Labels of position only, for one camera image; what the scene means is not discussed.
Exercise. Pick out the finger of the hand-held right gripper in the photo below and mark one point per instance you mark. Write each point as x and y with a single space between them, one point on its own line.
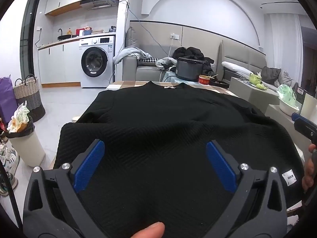
303 125

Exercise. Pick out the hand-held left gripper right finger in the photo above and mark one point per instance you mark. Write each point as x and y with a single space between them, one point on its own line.
221 166

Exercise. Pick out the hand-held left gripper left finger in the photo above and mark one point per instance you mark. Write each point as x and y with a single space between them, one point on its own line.
89 166

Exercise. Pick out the black knit sweater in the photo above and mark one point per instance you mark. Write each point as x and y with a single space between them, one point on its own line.
161 129

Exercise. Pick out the black clothes pile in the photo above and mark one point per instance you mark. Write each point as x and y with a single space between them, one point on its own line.
190 52

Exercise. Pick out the person's right hand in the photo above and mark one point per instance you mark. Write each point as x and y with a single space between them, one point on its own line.
307 173

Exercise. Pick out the person's left hand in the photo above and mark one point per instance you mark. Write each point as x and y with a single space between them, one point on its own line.
148 231

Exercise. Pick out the white basin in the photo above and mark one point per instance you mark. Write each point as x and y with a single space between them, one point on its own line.
288 110

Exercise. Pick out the green plastic bag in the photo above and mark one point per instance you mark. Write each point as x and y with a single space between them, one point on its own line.
286 94

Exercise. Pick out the grey padded jacket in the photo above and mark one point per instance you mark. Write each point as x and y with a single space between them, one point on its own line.
277 75

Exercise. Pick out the small green toy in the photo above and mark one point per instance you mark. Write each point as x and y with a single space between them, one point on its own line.
261 86

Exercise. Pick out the grey side table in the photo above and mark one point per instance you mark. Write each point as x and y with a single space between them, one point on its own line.
245 94

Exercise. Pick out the green frog toy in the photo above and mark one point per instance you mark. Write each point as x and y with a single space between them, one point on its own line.
255 78

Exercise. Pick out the white trash bin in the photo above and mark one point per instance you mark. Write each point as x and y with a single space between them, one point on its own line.
24 146

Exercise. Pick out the white curtain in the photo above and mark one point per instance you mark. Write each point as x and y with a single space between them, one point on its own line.
284 49

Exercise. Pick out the white sneaker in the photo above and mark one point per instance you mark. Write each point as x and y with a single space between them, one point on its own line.
6 184
8 158

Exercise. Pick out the black food tray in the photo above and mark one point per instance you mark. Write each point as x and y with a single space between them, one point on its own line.
220 83

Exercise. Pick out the crumpled plastic rubbish bag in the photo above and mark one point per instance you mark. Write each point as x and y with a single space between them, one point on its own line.
19 116

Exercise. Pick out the white washing machine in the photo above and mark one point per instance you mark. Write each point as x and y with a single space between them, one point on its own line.
85 79

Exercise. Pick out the red bowl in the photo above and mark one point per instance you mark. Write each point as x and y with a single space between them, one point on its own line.
204 80

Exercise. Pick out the white pillow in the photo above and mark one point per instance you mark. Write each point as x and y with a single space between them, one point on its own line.
235 67

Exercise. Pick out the woven laundry basket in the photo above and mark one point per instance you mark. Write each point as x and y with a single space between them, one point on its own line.
27 96

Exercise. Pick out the black rice cooker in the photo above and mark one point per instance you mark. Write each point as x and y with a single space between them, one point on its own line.
188 69

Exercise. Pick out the light blue side table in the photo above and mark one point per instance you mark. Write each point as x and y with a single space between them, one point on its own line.
171 76

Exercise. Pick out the purple bag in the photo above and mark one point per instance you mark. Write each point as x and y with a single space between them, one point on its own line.
7 99

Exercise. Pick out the grey sofa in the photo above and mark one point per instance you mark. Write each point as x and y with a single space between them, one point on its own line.
130 67

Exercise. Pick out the white kitchen counter cabinet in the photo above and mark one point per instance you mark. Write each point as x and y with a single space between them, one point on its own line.
57 62

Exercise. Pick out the pale grey garment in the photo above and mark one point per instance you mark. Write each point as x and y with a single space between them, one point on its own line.
164 63

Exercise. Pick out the light grey hoodie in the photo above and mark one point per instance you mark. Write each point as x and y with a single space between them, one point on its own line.
131 52

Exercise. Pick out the houndstooth cushion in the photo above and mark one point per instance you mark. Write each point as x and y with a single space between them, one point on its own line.
148 60

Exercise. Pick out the grey upright cushion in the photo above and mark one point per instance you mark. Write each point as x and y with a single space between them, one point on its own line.
131 37

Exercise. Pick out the black faucet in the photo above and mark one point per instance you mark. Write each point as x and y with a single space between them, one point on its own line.
60 31

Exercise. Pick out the black door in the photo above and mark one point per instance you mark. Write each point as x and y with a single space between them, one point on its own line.
29 29

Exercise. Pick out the steel range hood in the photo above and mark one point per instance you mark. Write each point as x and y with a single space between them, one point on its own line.
99 2

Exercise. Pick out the white wall socket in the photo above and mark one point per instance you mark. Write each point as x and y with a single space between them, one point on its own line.
174 36

